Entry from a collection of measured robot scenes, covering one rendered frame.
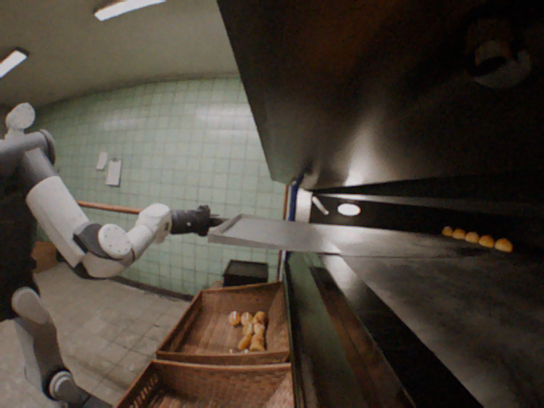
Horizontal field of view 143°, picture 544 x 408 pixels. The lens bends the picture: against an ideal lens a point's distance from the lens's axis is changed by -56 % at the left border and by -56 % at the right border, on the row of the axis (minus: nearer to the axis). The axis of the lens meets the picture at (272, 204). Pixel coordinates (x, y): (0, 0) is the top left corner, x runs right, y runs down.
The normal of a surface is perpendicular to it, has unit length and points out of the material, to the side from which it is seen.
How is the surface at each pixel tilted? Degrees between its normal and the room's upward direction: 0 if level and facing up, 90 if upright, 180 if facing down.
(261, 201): 90
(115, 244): 51
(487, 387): 0
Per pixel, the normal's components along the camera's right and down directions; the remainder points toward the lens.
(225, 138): -0.02, 0.05
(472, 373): 0.10, -0.99
